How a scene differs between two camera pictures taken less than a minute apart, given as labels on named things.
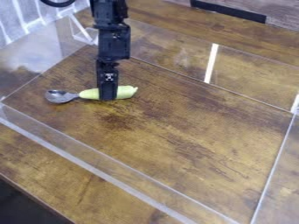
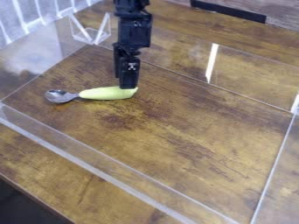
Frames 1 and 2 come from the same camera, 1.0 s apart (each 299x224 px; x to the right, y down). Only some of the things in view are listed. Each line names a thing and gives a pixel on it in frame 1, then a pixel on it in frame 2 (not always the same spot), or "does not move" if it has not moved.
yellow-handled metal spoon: x=59 y=95 does not move
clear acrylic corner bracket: x=82 y=33 does not move
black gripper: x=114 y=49 -> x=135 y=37
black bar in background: x=229 y=11 does not move
